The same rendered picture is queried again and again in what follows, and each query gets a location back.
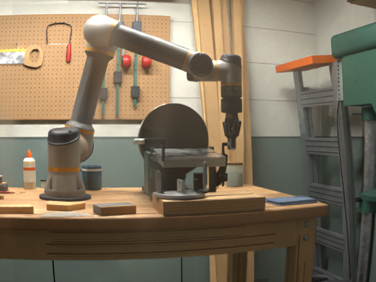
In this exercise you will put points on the wooden workbench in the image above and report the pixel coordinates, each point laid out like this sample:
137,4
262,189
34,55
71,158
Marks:
147,240

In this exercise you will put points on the five sided wooden block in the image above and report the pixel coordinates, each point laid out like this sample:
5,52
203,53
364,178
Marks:
66,206

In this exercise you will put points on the grey stepladder orange top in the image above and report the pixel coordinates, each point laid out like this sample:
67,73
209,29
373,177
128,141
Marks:
305,63

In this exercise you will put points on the pale wooden block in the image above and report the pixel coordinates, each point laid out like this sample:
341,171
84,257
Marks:
16,209

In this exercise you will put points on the blue pad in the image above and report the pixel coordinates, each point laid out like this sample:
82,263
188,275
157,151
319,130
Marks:
290,200

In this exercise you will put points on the brown sanding disc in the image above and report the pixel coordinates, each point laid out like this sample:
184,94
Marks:
176,129

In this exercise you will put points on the white glue bottle orange cap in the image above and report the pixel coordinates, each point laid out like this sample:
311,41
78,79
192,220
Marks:
29,173

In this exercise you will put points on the red pencil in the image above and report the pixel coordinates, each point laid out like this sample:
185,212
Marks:
7,192

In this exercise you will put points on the black knob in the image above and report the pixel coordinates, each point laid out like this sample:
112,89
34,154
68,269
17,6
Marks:
198,180

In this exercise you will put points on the dark blue tin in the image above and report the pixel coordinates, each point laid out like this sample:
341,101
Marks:
92,179

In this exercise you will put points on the pale grey half disc sheet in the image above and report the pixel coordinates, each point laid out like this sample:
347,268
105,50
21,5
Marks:
67,214

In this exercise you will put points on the grey topped sanding block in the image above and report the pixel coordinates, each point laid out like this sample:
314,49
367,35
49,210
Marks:
114,209

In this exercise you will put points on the black lever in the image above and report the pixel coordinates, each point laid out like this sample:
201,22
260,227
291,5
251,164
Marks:
222,176

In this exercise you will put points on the leaning pale wooden planks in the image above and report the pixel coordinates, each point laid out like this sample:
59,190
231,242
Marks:
214,29

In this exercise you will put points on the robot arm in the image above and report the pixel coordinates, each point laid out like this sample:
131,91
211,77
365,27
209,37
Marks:
141,41

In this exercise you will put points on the brown pegboard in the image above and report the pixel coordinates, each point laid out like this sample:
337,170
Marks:
29,96

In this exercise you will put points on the small black block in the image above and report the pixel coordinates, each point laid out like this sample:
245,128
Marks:
3,186

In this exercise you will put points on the wooden rack block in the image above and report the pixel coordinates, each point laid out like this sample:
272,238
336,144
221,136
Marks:
211,205

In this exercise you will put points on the grey metal hanger rail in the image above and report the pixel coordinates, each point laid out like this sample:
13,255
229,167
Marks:
120,4

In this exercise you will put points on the green drill press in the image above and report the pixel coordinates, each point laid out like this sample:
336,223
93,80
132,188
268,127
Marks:
358,73

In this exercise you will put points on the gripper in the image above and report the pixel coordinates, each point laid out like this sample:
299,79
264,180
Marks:
231,99

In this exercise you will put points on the pale green jar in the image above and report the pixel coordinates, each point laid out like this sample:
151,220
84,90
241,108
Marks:
235,176

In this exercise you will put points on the grey sander table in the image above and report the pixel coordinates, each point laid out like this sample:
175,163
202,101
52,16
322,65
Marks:
191,157

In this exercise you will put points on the green grey disc sander body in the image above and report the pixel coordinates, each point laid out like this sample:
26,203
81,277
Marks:
149,173

